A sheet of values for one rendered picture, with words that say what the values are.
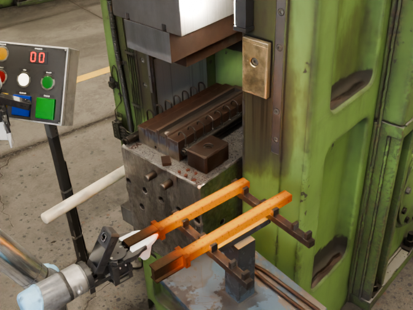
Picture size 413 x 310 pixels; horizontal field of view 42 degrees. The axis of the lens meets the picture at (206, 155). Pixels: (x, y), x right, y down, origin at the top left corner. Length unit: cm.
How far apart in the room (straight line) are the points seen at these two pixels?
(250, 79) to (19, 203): 201
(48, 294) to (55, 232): 174
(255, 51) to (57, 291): 82
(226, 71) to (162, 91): 30
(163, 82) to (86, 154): 167
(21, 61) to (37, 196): 137
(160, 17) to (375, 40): 68
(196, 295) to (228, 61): 97
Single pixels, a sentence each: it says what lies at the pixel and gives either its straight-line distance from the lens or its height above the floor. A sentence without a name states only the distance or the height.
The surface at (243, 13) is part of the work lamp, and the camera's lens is 150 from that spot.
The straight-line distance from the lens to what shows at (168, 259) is 129.
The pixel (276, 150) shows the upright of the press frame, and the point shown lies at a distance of 167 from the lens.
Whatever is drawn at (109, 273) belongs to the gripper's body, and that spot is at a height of 96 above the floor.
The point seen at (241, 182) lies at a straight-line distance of 152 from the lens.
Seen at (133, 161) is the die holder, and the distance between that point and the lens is 189.
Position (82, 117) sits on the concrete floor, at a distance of 401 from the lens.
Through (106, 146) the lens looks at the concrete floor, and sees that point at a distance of 362.
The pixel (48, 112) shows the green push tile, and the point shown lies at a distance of 201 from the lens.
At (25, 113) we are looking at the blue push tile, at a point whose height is 99.
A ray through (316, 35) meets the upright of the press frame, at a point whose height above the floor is 140.
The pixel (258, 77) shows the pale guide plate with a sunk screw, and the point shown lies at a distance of 156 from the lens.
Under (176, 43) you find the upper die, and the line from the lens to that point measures 161.
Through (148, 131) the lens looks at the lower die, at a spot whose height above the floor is 98.
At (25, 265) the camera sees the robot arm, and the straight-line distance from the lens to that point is 139.
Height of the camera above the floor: 194
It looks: 34 degrees down
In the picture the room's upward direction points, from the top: 3 degrees counter-clockwise
